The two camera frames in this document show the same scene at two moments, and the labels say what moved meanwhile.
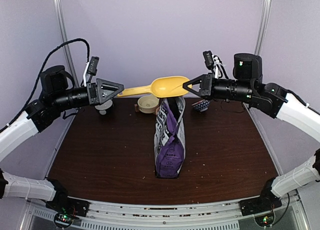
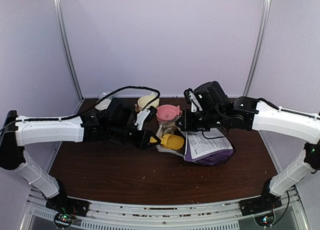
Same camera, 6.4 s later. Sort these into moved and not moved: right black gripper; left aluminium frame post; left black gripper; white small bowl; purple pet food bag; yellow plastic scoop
Moved: left black gripper; right black gripper; purple pet food bag; yellow plastic scoop
Not moved: left aluminium frame post; white small bowl
